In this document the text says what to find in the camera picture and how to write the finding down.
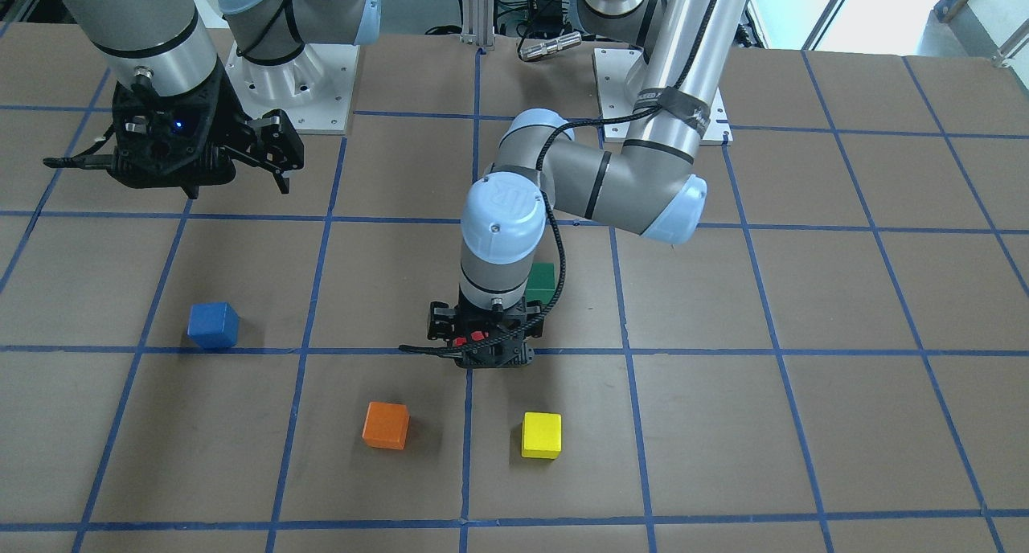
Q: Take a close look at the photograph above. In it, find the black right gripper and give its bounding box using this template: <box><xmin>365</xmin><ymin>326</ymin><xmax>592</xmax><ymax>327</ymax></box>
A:
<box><xmin>192</xmin><ymin>63</ymin><xmax>305</xmax><ymax>195</ymax></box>

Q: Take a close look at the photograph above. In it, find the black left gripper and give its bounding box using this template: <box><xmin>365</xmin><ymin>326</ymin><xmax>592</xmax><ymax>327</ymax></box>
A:
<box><xmin>427</xmin><ymin>293</ymin><xmax>541</xmax><ymax>346</ymax></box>

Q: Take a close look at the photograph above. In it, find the red wooden block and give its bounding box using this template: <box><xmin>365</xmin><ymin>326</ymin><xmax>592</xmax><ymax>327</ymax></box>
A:
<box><xmin>451</xmin><ymin>330</ymin><xmax>490</xmax><ymax>347</ymax></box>

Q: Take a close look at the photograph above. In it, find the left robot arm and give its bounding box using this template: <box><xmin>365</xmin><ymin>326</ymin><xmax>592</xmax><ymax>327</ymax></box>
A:
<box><xmin>402</xmin><ymin>0</ymin><xmax>748</xmax><ymax>367</ymax></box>

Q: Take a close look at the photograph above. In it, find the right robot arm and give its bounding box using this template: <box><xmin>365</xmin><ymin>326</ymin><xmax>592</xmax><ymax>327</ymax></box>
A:
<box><xmin>43</xmin><ymin>0</ymin><xmax>381</xmax><ymax>199</ymax></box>

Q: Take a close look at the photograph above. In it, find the green wooden block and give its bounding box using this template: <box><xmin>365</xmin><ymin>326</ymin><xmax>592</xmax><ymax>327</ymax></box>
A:
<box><xmin>524</xmin><ymin>261</ymin><xmax>559</xmax><ymax>306</ymax></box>

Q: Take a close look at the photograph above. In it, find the orange wooden block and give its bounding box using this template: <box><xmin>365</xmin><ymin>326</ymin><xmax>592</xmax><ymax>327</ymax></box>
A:
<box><xmin>361</xmin><ymin>400</ymin><xmax>409</xmax><ymax>450</ymax></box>

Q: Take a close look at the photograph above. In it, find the yellow wooden block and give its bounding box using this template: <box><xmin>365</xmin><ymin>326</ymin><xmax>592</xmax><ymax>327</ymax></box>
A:
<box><xmin>519</xmin><ymin>412</ymin><xmax>563</xmax><ymax>459</ymax></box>

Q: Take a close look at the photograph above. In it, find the blue wooden block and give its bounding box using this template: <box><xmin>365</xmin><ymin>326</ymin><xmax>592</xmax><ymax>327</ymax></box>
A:
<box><xmin>187</xmin><ymin>301</ymin><xmax>240</xmax><ymax>350</ymax></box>

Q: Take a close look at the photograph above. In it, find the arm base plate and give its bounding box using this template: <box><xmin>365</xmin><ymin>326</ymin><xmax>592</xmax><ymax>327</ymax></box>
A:
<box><xmin>225</xmin><ymin>44</ymin><xmax>361</xmax><ymax>136</ymax></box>
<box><xmin>594</xmin><ymin>48</ymin><xmax>734</xmax><ymax>145</ymax></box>

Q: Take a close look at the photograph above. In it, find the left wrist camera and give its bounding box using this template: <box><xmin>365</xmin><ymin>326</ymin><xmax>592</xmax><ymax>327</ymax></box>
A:
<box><xmin>453</xmin><ymin>333</ymin><xmax>535</xmax><ymax>369</ymax></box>

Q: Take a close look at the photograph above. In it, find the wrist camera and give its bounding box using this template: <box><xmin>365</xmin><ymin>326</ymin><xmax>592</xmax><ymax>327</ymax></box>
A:
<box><xmin>42</xmin><ymin>77</ymin><xmax>236</xmax><ymax>200</ymax></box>
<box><xmin>453</xmin><ymin>333</ymin><xmax>535</xmax><ymax>369</ymax></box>

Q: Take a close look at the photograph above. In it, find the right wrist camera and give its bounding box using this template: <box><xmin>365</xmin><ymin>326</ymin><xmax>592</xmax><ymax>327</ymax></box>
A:
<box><xmin>42</xmin><ymin>77</ymin><xmax>236</xmax><ymax>200</ymax></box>

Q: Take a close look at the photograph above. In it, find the aluminium frame post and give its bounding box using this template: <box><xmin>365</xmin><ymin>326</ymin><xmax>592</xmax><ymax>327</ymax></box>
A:
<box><xmin>459</xmin><ymin>0</ymin><xmax>496</xmax><ymax>54</ymax></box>

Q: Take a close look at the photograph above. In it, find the black camera cable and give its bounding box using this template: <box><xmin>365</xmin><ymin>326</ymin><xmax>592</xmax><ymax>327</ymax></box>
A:
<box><xmin>399</xmin><ymin>0</ymin><xmax>728</xmax><ymax>357</ymax></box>

